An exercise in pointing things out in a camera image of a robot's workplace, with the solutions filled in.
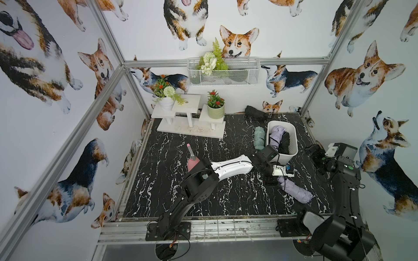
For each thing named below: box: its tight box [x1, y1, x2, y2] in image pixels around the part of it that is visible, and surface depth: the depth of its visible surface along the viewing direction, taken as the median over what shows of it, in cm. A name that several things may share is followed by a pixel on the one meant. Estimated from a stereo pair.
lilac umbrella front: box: [277, 176, 313, 204], surface depth 83 cm
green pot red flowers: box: [206, 89, 226, 120], surface depth 93 cm
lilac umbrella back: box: [268, 125, 286, 151], surface depth 97 cm
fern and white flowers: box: [196, 36, 229, 77], surface depth 82 cm
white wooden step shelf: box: [150, 94, 226, 139], surface depth 112 cm
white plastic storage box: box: [265, 120, 299, 165], surface depth 100 cm
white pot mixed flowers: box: [151, 74, 186, 112], surface depth 96 cm
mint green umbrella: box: [253, 125, 266, 151], surface depth 106 cm
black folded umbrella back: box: [244, 105, 272, 120], surface depth 120 cm
